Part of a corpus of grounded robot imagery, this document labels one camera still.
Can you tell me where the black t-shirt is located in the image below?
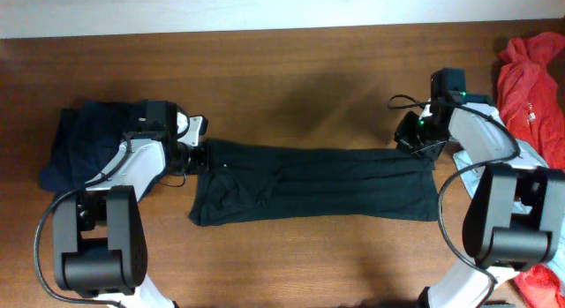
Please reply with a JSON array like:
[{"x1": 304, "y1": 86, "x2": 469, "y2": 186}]
[{"x1": 189, "y1": 139, "x2": 438, "y2": 227}]

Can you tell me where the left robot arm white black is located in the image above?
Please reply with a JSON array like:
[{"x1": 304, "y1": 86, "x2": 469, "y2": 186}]
[{"x1": 41, "y1": 101, "x2": 207, "y2": 307}]

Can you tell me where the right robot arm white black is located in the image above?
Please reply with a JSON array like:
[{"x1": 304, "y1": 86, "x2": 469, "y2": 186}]
[{"x1": 395, "y1": 68, "x2": 564, "y2": 308}]

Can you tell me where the light blue grey garment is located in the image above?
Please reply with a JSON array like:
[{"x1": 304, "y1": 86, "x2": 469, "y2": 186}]
[{"x1": 453, "y1": 139, "x2": 564, "y2": 285}]

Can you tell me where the folded navy blue garment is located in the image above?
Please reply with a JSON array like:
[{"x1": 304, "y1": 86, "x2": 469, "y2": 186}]
[{"x1": 39, "y1": 101, "x2": 174, "y2": 193}]

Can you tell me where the red t-shirt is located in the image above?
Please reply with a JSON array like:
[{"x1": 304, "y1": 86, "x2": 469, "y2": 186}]
[{"x1": 497, "y1": 32, "x2": 564, "y2": 307}]

